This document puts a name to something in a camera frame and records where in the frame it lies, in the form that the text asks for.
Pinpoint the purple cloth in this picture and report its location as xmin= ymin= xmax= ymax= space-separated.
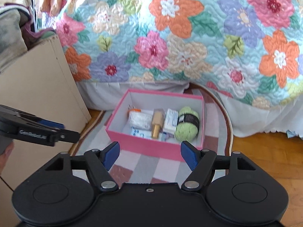
xmin=20 ymin=20 xmax=56 ymax=50

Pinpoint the pink cardboard box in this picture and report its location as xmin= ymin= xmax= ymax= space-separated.
xmin=105 ymin=89 xmax=205 ymax=162

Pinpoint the blue wet wipes pack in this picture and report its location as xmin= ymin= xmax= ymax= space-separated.
xmin=130 ymin=126 xmax=166 ymax=141

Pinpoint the beige cabinet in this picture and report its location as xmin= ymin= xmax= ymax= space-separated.
xmin=0 ymin=34 xmax=92 ymax=194

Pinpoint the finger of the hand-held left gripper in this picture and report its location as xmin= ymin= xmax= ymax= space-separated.
xmin=24 ymin=116 xmax=64 ymax=129
xmin=56 ymin=130 xmax=81 ymax=144

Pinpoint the light blue cloth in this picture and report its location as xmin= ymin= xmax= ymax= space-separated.
xmin=286 ymin=129 xmax=303 ymax=139

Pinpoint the floral quilt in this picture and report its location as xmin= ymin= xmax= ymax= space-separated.
xmin=40 ymin=0 xmax=303 ymax=110

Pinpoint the green yarn ball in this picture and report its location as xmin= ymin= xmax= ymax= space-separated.
xmin=174 ymin=106 xmax=200 ymax=141

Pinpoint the white tissue pack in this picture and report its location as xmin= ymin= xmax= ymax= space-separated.
xmin=163 ymin=108 xmax=179 ymax=134

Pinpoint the gold bottle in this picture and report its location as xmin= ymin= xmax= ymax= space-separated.
xmin=151 ymin=109 xmax=165 ymax=139

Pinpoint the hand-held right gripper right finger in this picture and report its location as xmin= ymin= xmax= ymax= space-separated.
xmin=180 ymin=141 xmax=257 ymax=191

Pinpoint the checkered rug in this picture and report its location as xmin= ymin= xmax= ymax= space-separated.
xmin=70 ymin=83 xmax=233 ymax=185

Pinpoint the grey cloth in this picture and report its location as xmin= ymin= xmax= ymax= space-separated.
xmin=0 ymin=3 xmax=31 ymax=71

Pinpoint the clear floss pick box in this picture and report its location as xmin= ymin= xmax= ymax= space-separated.
xmin=128 ymin=111 xmax=153 ymax=129

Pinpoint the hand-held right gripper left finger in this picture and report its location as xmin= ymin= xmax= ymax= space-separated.
xmin=44 ymin=141 xmax=120 ymax=192

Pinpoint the person's left hand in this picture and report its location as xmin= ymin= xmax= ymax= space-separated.
xmin=0 ymin=144 xmax=14 ymax=173

